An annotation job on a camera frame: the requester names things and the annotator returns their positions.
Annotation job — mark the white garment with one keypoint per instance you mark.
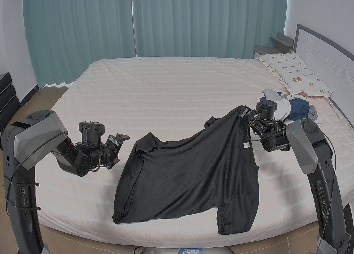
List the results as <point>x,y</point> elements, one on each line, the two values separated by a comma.
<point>283,110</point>

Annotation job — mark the dark blue garment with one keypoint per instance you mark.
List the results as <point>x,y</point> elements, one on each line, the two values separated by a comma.
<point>298,109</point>

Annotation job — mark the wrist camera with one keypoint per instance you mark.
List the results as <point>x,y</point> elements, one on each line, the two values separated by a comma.
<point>112,164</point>
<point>258,129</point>

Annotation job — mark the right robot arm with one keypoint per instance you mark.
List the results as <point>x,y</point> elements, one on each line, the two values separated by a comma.
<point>304,145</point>

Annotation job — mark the bed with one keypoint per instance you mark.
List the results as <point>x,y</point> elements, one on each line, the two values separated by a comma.
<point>166,95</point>

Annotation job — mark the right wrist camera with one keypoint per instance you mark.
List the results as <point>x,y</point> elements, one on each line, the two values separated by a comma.
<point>258,129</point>

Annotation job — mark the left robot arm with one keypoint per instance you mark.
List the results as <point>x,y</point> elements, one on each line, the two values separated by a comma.
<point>36,136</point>

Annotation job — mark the blue-green curtain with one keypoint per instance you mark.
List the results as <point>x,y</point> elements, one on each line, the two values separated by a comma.
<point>83,25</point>
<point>207,12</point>

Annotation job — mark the grey bedside table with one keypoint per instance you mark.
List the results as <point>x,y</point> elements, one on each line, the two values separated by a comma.
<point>276,46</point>

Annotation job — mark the black T-shirt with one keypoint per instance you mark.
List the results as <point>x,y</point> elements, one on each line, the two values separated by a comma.
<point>193,169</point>

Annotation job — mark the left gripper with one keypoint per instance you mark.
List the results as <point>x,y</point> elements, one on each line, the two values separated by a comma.
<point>110,150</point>

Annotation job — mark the black chest of drawers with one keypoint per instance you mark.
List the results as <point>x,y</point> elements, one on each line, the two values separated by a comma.
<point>7,95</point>

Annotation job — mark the pale grey garment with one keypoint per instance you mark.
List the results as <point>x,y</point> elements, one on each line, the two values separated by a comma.
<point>271,94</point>

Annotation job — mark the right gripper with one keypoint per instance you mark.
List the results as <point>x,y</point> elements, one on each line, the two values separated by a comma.
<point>250,115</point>

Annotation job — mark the white printed pillow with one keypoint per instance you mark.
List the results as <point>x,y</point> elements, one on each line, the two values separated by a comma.
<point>296,70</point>

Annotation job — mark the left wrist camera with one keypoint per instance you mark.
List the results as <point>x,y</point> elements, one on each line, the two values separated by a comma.
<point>112,164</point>

